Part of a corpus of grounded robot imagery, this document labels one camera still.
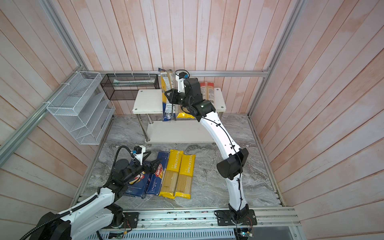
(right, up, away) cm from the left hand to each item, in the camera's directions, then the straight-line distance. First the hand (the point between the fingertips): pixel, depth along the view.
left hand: (156, 157), depth 80 cm
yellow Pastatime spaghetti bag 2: (+15, -18, +1) cm, 23 cm away
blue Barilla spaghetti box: (-1, -13, +4) cm, 14 cm away
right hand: (+6, +34, -7) cm, 35 cm away
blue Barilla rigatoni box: (-8, -16, -3) cm, 18 cm away
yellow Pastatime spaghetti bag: (+7, -12, +8) cm, 16 cm away
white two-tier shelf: (-4, +28, -2) cm, 28 cm away
